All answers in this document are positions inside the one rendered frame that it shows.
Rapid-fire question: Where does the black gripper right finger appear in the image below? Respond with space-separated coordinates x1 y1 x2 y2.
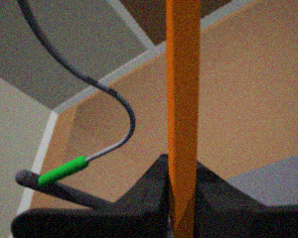
193 161 298 238

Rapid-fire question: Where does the grey loop with orange handle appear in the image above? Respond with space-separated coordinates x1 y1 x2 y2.
165 0 201 238

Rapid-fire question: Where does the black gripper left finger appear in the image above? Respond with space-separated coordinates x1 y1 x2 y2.
11 154 170 238

